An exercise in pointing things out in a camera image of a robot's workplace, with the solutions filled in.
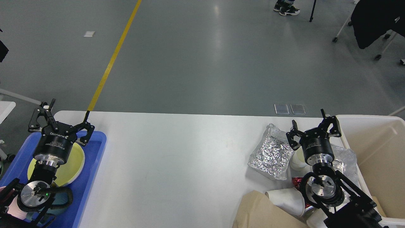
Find beige plastic bin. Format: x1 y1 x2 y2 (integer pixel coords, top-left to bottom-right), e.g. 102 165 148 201
337 115 405 228

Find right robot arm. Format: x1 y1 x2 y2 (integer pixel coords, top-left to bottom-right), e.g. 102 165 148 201
286 109 382 228

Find person in black sneakers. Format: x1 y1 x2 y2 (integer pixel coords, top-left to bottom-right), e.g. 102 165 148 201
273 0 301 16

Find crumpled clear plastic wrap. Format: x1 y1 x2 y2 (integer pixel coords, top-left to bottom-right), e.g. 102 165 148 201
331 144 360 187

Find left floor plate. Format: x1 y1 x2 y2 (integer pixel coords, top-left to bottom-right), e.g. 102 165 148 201
274 104 290 115

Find teal mug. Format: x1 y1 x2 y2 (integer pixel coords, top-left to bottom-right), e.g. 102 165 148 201
27 187 74 222

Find brown paper bag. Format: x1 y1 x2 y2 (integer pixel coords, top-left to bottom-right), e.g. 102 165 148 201
232 190 308 228

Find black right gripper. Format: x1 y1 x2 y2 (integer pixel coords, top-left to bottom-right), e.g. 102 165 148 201
286 109 342 167

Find white paper cup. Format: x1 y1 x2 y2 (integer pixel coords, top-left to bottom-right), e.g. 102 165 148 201
265 188 305 217

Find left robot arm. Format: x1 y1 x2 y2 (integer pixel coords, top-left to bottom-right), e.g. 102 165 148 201
0 99 95 228

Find yellow plastic plate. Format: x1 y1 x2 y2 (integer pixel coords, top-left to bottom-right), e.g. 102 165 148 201
28 144 85 187

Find silver foil bag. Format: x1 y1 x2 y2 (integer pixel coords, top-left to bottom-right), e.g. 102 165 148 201
247 123 295 181

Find floor plate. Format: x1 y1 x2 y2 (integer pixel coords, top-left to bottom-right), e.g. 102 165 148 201
274 104 290 115
290 104 306 115

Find right floor plate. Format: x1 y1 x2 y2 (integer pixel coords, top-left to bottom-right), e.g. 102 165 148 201
290 104 306 115

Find black jacket on chair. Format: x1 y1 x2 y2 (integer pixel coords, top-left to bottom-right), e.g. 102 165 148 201
345 0 404 49

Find red snack wrapper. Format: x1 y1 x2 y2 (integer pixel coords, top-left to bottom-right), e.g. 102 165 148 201
292 177 302 191

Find small white cup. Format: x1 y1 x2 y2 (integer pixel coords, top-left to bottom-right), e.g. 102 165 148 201
290 147 308 171

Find pink mug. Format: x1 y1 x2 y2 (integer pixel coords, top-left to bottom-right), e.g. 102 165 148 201
0 189 27 220

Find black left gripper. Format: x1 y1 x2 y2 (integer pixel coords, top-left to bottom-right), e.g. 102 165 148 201
28 98 95 167

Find white side table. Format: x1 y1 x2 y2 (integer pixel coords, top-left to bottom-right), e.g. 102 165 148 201
0 89 48 125

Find pale green plate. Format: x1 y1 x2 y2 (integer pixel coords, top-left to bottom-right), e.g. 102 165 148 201
28 146 86 188

